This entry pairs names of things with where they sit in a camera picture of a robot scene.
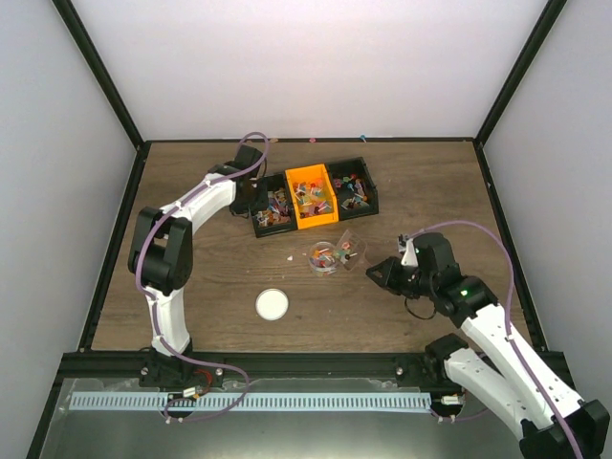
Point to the orange candy bin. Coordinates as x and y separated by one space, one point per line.
313 196

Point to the white round lid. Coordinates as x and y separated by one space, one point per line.
272 304

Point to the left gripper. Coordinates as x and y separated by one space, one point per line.
260 206

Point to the clear plastic cup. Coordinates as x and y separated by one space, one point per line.
322 260

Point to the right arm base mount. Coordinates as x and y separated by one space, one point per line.
426 369

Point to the brown slotted scoop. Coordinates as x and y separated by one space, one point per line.
351 252

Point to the light blue slotted rail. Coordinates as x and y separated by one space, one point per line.
255 402

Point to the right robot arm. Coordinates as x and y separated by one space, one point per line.
493 361

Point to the black bin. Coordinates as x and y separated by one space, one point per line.
274 210
355 191

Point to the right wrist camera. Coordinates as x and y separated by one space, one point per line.
407 250

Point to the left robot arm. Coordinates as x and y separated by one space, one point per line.
161 251

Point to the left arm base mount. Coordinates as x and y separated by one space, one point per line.
164 372

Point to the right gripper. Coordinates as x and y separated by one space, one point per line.
388 280

